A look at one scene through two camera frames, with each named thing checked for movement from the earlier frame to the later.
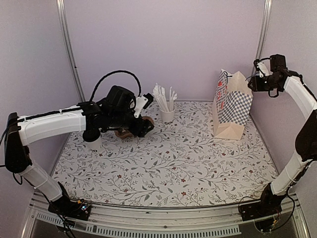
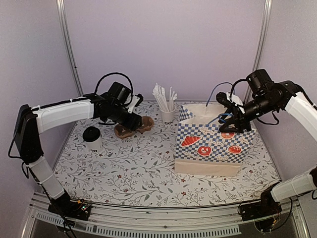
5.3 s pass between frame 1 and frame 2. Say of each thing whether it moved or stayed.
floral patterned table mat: stayed
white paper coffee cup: stayed
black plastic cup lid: stayed
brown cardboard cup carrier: stayed
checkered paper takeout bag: moved
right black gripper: moved
